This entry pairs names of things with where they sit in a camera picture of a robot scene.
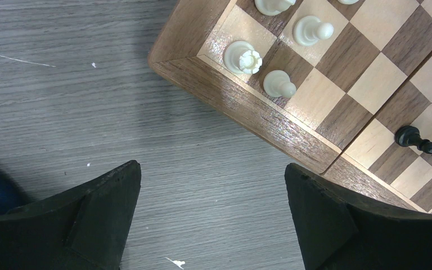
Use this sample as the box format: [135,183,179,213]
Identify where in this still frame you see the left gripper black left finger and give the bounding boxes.
[0,160,141,269]

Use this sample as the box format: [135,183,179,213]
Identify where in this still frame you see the white rook chess piece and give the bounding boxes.
[223,40,262,75]

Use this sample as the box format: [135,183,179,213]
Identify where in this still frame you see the white piece at top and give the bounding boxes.
[255,0,296,16]

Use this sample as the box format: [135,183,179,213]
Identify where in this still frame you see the white pawn near corner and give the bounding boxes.
[263,70,297,98]

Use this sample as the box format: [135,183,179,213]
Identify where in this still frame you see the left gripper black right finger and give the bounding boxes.
[284,163,432,269]

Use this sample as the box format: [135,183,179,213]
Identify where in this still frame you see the wooden chess board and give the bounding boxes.
[148,1,432,214]

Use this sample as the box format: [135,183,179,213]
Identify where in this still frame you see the black pawn on board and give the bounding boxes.
[394,125,432,154]

